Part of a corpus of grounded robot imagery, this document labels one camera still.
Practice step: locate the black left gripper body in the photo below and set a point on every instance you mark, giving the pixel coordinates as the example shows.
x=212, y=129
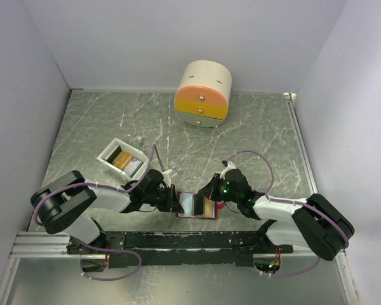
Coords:
x=162, y=197

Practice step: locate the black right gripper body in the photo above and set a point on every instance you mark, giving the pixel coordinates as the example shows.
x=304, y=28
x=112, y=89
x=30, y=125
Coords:
x=222, y=192

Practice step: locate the red card holder wallet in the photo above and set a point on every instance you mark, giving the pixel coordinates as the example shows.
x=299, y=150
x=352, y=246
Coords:
x=185, y=199

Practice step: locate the black credit card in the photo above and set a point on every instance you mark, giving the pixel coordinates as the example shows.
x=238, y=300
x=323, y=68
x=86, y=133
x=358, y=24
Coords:
x=198, y=204

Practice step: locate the orange credit card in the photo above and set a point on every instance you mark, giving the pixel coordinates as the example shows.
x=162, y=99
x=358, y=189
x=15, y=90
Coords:
x=209, y=209

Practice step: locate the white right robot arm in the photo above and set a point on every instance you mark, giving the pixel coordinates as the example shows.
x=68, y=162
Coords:
x=313, y=223

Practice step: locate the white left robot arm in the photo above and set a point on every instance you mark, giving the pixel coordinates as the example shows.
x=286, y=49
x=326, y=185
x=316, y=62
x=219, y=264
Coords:
x=60, y=206

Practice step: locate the white VIP portrait card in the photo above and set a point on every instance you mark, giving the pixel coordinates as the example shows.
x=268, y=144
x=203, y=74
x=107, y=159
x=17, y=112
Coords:
x=133, y=166

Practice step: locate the yellow card in tray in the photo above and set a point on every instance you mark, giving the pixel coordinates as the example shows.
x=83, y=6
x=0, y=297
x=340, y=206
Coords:
x=122, y=159

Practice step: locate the white card tray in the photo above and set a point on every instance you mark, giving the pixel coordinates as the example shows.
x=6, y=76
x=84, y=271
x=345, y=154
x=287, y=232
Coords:
x=113, y=149

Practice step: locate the round three-drawer mini cabinet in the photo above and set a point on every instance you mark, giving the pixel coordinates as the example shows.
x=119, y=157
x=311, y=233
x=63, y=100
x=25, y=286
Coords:
x=203, y=95

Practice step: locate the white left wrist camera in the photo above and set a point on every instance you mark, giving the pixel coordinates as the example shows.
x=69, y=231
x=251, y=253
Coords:
x=170, y=173

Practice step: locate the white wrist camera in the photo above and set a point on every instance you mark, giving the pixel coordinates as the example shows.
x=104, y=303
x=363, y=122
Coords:
x=170, y=173
x=229, y=165

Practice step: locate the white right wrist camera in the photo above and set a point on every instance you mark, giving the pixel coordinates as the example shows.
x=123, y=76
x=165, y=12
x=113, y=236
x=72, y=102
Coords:
x=229, y=165

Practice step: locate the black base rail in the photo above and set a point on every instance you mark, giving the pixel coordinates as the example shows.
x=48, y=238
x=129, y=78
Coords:
x=177, y=248

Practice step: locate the aluminium frame rail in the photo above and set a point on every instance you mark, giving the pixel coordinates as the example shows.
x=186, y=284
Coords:
x=39, y=245
x=290, y=99

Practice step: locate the aluminium front frame rail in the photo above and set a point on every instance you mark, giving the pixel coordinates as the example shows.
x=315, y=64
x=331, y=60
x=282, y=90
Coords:
x=39, y=245

